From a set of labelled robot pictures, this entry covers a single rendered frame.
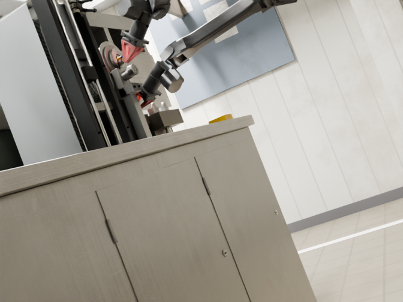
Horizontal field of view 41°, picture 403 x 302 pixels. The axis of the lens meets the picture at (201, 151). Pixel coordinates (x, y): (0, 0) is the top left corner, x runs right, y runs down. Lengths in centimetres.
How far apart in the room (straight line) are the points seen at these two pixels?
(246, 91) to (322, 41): 73
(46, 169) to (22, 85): 72
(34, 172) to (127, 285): 33
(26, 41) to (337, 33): 304
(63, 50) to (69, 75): 7
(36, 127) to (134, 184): 52
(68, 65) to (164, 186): 43
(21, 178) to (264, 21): 361
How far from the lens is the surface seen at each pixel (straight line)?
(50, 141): 170
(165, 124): 200
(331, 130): 436
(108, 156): 122
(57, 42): 156
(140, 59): 280
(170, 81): 186
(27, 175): 103
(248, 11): 186
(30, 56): 173
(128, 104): 188
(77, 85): 152
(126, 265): 121
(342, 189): 441
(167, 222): 138
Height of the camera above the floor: 78
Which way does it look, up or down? 2 degrees up
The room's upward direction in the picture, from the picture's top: 21 degrees counter-clockwise
